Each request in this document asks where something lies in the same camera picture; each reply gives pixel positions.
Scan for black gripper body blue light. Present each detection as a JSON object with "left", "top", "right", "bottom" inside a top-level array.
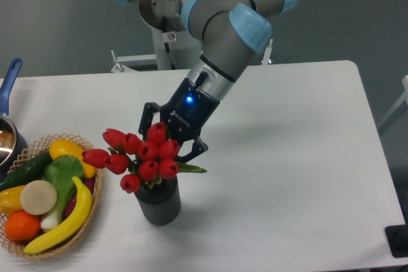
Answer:
[{"left": 159, "top": 78, "right": 220, "bottom": 143}]

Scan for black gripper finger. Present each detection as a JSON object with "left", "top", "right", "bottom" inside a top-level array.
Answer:
[
  {"left": 175, "top": 136, "right": 208, "bottom": 162},
  {"left": 138, "top": 102, "right": 162, "bottom": 134}
]

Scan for red tulip bouquet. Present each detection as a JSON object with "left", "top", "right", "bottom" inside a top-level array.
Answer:
[{"left": 82, "top": 122, "right": 207, "bottom": 193}]

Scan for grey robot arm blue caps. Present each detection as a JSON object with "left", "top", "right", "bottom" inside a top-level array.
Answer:
[{"left": 116, "top": 0, "right": 299, "bottom": 162}]

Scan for dark grey ribbed vase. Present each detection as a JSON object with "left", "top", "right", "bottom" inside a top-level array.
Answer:
[{"left": 135, "top": 177, "right": 181, "bottom": 225}]

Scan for yellow lemon squash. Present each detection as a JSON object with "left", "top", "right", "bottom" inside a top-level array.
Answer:
[{"left": 48, "top": 138, "right": 97, "bottom": 179}]

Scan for green bok choy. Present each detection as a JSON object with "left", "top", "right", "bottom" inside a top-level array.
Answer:
[{"left": 41, "top": 155, "right": 84, "bottom": 232}]

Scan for woven wicker basket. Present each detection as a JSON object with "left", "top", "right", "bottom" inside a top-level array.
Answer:
[{"left": 1, "top": 132, "right": 103, "bottom": 260}]

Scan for yellow banana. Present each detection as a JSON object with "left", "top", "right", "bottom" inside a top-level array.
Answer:
[{"left": 24, "top": 176, "right": 92, "bottom": 255}]

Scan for dark red fruit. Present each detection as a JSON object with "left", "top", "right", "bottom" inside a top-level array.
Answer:
[{"left": 64, "top": 178, "right": 95, "bottom": 219}]

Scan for dark green cucumber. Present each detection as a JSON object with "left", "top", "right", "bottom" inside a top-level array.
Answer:
[{"left": 1, "top": 151, "right": 52, "bottom": 191}]

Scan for beige round disc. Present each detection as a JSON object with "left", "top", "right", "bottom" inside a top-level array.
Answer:
[{"left": 20, "top": 180, "right": 57, "bottom": 215}]

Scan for yellow bell pepper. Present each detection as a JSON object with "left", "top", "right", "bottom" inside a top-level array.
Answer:
[{"left": 0, "top": 185, "right": 25, "bottom": 215}]

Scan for orange fruit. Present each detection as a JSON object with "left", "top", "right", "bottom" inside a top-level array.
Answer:
[{"left": 4, "top": 210, "right": 40, "bottom": 241}]

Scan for black device at table edge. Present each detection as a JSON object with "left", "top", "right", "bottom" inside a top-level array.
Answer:
[{"left": 384, "top": 224, "right": 407, "bottom": 258}]

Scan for blue handled saucepan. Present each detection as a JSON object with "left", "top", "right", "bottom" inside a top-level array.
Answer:
[{"left": 1, "top": 58, "right": 27, "bottom": 181}]

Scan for white frame at right edge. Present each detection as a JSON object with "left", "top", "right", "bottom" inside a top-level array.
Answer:
[{"left": 377, "top": 75, "right": 407, "bottom": 136}]

